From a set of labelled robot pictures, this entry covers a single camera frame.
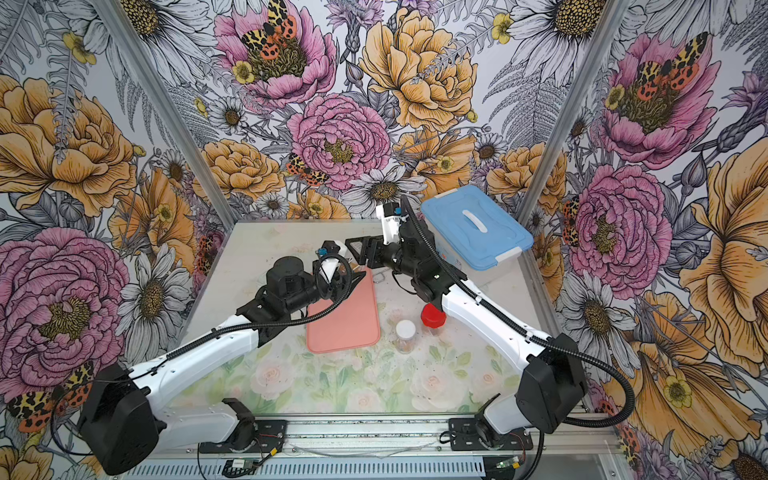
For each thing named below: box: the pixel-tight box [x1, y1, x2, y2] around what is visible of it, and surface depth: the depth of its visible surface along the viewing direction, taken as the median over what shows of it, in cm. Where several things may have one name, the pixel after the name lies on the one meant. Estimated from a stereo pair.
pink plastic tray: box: [306, 269, 380, 353], surface depth 93 cm
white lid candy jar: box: [395, 319, 416, 355], surface depth 84 cm
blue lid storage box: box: [421, 184, 534, 291], surface depth 99 cm
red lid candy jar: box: [421, 303, 447, 336], surface depth 87 cm
